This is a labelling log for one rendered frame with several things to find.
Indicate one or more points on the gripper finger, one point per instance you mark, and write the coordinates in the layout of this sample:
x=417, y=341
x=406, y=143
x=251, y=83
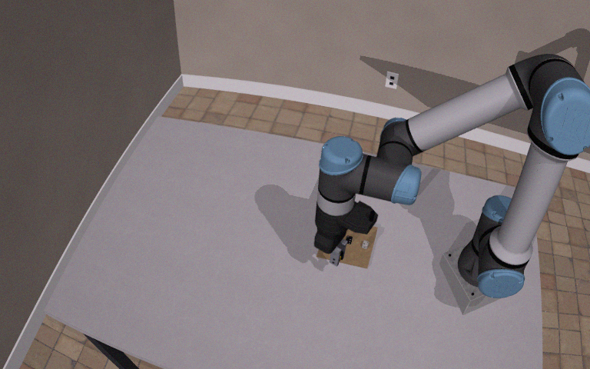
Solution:
x=342, y=245
x=335, y=256

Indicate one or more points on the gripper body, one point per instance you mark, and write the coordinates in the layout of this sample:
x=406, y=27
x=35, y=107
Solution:
x=330, y=229

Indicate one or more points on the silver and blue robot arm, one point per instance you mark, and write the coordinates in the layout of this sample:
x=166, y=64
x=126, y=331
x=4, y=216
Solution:
x=501, y=246

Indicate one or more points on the brown square mat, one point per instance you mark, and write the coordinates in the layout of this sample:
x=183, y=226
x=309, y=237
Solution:
x=354, y=254

